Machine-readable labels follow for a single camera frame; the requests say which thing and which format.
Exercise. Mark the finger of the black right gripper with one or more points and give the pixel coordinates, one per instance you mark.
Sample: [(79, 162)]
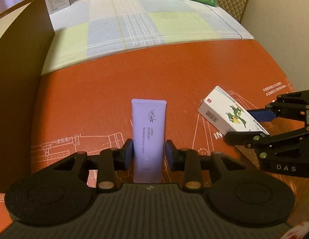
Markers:
[(293, 106), (260, 139)]

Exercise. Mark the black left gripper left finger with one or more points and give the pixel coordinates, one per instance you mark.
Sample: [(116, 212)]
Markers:
[(108, 162)]

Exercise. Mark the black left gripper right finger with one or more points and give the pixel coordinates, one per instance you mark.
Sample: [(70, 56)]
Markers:
[(189, 162)]

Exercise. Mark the white medicine box green bird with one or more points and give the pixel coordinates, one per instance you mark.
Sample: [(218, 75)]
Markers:
[(225, 114)]

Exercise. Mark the purple cream tube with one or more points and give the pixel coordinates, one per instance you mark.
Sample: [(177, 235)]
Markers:
[(148, 122)]

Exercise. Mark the orange printed table mat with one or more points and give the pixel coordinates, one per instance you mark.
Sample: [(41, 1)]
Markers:
[(238, 199)]

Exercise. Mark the checked pastel tablecloth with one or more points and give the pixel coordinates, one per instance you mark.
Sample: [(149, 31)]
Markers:
[(90, 29)]

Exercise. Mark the brown cardboard storage box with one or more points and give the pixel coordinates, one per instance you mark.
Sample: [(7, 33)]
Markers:
[(26, 33)]

